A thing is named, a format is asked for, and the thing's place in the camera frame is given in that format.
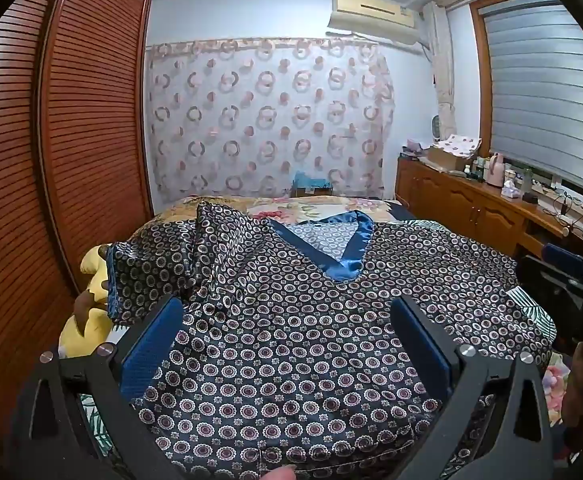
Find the pink pouch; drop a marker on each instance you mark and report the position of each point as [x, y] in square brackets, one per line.
[414, 147]

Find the cardboard box with cloth cover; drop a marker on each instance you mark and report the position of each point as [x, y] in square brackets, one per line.
[441, 159]

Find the row of small bottles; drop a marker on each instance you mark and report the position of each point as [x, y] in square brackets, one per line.
[475, 170]

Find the floral blanket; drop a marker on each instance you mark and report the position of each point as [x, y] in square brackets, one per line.
[291, 210]

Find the wall air conditioner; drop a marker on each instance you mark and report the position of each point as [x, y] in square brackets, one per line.
[371, 15]

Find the small round desk fan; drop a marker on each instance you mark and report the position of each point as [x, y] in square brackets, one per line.
[437, 127]

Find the floral cloth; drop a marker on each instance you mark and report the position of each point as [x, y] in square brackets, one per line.
[461, 144]

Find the yellow plush toy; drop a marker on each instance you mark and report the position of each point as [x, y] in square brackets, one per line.
[88, 330]

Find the wooden louvered wardrobe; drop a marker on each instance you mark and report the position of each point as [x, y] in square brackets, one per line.
[86, 110]

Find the dark blue bed sheet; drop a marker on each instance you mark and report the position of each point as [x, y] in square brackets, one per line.
[401, 210]

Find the wooden window frame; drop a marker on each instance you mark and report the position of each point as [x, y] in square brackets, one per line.
[479, 85]

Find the small cardboard box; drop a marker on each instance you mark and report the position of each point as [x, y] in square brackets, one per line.
[311, 193]

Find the wooden sideboard cabinet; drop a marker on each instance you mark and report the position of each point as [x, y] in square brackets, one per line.
[471, 205]

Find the pink thermos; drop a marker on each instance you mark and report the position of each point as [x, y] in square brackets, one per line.
[495, 172]

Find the leaf-print bed sheet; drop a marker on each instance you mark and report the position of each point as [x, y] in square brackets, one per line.
[531, 310]

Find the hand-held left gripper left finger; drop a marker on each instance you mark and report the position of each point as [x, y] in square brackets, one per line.
[151, 355]

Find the grey window blind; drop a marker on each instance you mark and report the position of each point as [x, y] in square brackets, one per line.
[546, 90]

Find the beige tied curtain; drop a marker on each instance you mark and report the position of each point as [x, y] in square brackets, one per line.
[444, 75]

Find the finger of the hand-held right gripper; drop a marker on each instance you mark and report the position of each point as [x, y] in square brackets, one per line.
[546, 280]
[566, 257]

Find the blue plastic bag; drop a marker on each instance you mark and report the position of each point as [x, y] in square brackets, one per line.
[311, 180]

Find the tissue pack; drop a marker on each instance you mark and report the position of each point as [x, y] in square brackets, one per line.
[511, 191]

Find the pale green bottle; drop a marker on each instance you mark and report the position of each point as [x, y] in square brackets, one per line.
[527, 182]

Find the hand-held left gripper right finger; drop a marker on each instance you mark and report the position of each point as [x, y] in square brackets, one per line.
[421, 355]

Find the small black box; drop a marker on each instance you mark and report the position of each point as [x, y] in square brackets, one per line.
[531, 199]

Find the person's left hand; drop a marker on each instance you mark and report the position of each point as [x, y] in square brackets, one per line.
[279, 474]

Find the pastel fluffy cloth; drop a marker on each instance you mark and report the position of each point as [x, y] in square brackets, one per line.
[555, 385]

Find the sheer circle-print curtain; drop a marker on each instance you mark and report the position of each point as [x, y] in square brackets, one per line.
[271, 120]

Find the dark circle-print pajama top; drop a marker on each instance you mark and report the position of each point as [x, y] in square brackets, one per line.
[296, 335]

